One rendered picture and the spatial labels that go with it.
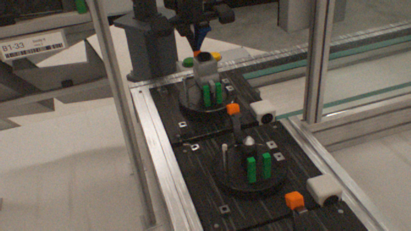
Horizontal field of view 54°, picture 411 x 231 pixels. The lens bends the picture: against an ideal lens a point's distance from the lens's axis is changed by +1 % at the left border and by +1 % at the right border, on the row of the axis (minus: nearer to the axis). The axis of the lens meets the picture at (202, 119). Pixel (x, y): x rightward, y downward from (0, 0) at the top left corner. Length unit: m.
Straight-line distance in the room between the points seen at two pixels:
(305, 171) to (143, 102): 0.45
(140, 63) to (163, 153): 0.45
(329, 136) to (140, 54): 0.60
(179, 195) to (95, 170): 0.31
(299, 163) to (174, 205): 0.25
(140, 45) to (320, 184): 0.69
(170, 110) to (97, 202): 0.26
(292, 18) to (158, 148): 0.37
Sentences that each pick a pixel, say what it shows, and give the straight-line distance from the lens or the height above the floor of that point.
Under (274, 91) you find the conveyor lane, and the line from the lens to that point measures 1.08.
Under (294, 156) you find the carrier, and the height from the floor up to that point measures 0.97.
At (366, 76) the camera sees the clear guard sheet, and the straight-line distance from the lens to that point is 0.92.
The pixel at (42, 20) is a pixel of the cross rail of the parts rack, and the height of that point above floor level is 1.31.
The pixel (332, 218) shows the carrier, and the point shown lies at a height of 0.97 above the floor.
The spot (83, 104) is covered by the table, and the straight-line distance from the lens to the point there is 1.25.
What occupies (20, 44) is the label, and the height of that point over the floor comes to 1.29.
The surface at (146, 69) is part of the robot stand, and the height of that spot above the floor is 0.92.
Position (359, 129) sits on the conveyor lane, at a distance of 0.99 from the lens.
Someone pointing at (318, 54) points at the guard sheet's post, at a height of 1.13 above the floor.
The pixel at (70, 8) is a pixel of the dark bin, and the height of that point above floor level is 1.30.
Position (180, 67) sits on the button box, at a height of 0.96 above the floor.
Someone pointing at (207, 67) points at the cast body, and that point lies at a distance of 0.88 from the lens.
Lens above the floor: 1.50
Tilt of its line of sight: 36 degrees down
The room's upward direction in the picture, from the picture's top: 6 degrees counter-clockwise
